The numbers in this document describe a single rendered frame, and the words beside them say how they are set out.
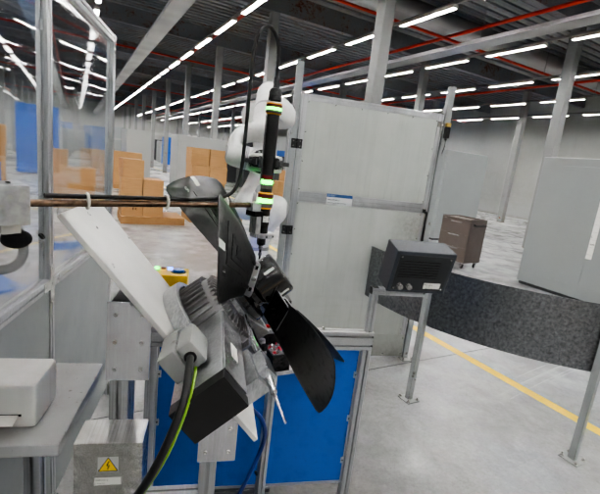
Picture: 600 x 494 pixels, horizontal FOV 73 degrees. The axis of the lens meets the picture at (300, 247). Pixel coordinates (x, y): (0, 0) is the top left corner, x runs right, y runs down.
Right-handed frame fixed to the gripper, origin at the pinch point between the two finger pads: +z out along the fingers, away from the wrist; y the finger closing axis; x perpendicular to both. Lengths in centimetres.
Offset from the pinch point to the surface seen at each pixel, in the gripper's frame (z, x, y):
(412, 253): -29, -28, -63
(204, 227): 7.3, -18.4, 15.8
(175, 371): 42, -40, 19
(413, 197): -179, -14, -136
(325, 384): 37, -46, -13
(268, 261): 12.3, -25.0, -1.0
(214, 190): -3.4, -9.4, 14.0
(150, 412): -34, -100, 32
